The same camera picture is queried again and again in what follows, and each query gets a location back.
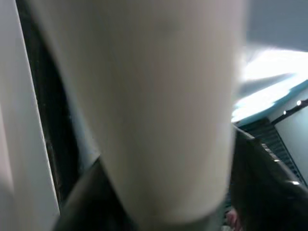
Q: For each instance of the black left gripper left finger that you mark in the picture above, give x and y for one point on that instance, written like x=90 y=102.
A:
x=91 y=204

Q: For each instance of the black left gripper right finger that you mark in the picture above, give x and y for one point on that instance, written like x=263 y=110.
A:
x=264 y=197

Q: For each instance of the white plastic table leg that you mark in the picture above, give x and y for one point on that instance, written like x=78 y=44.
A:
x=144 y=96

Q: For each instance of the dark slatted ceiling vent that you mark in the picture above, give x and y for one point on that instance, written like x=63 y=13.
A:
x=279 y=144

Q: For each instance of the dark vertical pillar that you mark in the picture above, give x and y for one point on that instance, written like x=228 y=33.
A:
x=50 y=108

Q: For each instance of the teal glass panel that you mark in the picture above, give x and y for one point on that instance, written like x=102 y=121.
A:
x=288 y=95

